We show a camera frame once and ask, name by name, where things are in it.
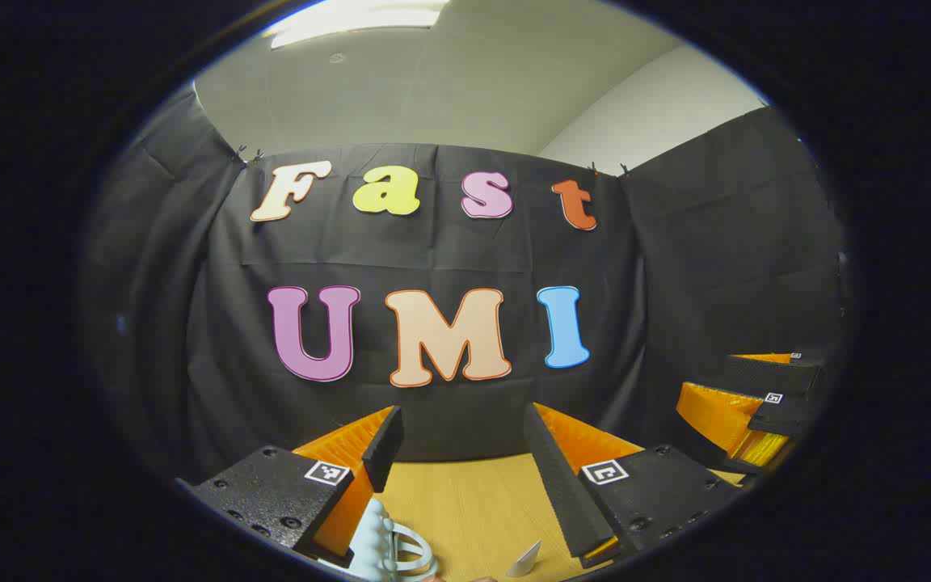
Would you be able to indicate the light blue suitcase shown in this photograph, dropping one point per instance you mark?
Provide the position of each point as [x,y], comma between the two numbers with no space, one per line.
[372,537]

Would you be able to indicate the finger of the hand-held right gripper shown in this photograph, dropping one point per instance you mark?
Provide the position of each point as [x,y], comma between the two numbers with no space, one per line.
[773,376]
[781,416]

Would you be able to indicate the white cream tube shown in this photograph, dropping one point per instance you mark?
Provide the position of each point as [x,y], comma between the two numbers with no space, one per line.
[526,559]

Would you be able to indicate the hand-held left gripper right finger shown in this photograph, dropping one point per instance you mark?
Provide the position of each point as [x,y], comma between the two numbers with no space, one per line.
[562,485]

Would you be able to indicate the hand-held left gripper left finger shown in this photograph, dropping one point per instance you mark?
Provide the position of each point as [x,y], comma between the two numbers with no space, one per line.
[385,453]

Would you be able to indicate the black backdrop cloth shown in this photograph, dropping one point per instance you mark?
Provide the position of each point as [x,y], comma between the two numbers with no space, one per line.
[433,259]

